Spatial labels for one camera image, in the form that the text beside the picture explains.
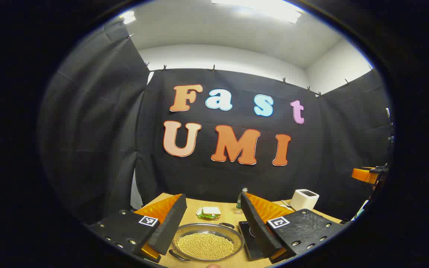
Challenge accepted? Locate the pile of soybeans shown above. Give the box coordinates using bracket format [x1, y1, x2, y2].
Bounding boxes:
[177, 233, 234, 260]

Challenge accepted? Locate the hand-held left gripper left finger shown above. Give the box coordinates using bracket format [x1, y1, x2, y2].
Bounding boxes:
[88, 194, 188, 263]

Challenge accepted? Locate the clear water bottle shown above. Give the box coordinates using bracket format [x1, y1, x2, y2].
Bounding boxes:
[236, 187, 248, 215]

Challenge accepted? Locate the stainless steel pot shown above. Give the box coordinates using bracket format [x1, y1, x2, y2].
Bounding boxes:
[168, 222, 245, 262]

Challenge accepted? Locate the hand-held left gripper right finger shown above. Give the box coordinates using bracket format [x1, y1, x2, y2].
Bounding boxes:
[240, 192, 345, 264]

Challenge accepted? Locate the sandwich on plate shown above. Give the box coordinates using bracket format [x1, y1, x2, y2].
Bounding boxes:
[196, 207, 222, 220]

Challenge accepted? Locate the white and green object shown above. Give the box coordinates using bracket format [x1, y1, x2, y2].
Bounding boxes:
[352, 200, 369, 222]

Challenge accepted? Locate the white toaster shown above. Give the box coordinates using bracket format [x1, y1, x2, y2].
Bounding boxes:
[289, 189, 320, 211]

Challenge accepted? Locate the ceiling light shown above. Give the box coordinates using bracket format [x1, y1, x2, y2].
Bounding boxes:
[119, 11, 137, 25]

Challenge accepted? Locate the black backdrop cloth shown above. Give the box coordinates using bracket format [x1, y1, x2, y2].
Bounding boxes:
[38, 19, 395, 227]

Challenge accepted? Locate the black induction cooktop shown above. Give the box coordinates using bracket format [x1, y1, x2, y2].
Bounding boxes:
[238, 221, 265, 261]

